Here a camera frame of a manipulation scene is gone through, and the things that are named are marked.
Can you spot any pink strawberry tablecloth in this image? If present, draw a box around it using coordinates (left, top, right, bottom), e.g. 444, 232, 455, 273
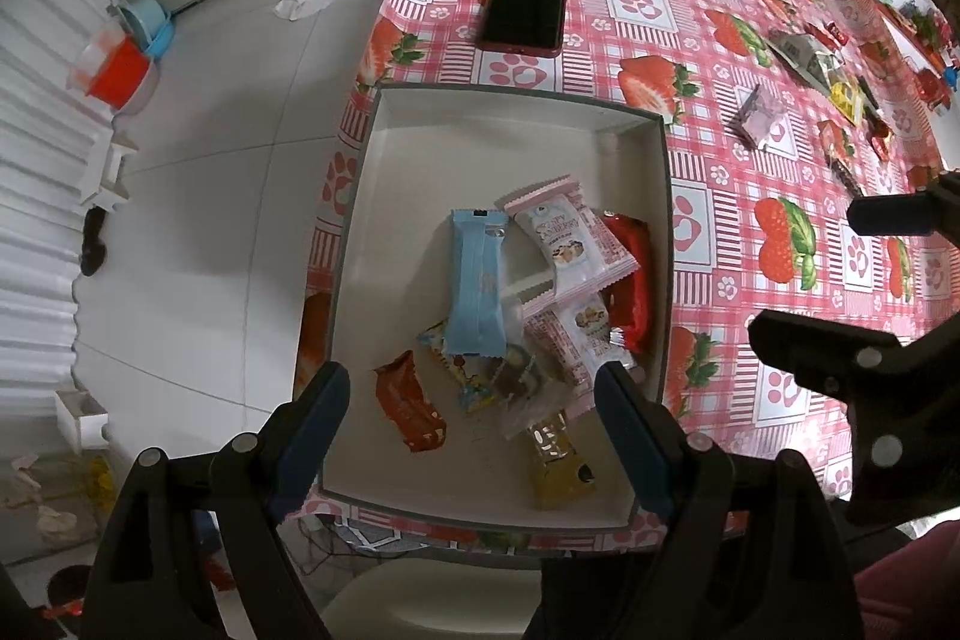
292, 0, 960, 555

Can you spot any small red snack packet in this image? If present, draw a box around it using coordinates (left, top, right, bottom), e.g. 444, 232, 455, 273
866, 115, 897, 161

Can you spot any grey storage box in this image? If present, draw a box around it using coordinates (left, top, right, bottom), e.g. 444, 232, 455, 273
315, 80, 674, 534

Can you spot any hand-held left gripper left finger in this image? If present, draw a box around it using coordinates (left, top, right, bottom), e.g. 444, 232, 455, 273
86, 361, 352, 640

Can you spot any gold snack packet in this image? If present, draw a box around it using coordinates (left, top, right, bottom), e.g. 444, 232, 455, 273
525, 411, 599, 512

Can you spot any small white box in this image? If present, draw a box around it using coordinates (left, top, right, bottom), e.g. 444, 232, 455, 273
54, 389, 110, 453

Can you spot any grey green snack packet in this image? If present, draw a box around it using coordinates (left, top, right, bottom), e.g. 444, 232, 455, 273
765, 29, 837, 86

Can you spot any person's right forearm pink sleeve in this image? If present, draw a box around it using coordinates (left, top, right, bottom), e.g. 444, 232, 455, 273
855, 520, 960, 640

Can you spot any black phone red case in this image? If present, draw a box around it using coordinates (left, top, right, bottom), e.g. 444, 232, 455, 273
476, 0, 569, 58

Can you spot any small white stool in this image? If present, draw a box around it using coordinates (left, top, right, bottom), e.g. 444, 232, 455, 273
79, 134, 140, 210

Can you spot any orange snack packet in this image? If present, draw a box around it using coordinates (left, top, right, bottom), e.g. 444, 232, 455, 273
373, 350, 449, 453

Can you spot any red bucket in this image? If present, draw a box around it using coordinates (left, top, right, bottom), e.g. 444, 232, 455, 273
67, 21, 155, 112

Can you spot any clear chocolate snack packet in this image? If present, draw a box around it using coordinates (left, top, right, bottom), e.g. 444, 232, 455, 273
487, 299, 575, 438

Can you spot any colourful yellow snack packet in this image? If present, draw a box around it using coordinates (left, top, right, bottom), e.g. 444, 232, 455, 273
418, 321, 503, 416

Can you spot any light blue snack packet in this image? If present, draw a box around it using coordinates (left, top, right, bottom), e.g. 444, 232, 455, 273
442, 207, 512, 360

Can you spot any blue basin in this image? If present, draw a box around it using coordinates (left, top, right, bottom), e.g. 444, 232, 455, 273
120, 0, 177, 60

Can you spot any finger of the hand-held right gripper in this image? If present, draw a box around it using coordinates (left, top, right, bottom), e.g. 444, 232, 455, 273
748, 308, 960, 525
847, 171, 960, 236

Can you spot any brown red snack packet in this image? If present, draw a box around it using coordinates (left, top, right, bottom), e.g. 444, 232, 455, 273
817, 119, 863, 195

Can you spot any pink cookie snack packet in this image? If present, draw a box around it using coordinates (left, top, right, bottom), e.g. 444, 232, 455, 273
504, 175, 642, 319
521, 291, 638, 420

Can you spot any black shoe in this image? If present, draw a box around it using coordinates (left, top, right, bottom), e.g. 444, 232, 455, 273
79, 207, 110, 277

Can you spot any white chair seat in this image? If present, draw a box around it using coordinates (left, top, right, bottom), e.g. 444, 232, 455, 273
319, 557, 545, 640

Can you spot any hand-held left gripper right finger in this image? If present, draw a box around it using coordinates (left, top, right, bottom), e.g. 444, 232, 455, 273
596, 361, 863, 640

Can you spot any black round bin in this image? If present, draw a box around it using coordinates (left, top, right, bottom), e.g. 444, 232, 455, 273
45, 565, 102, 626

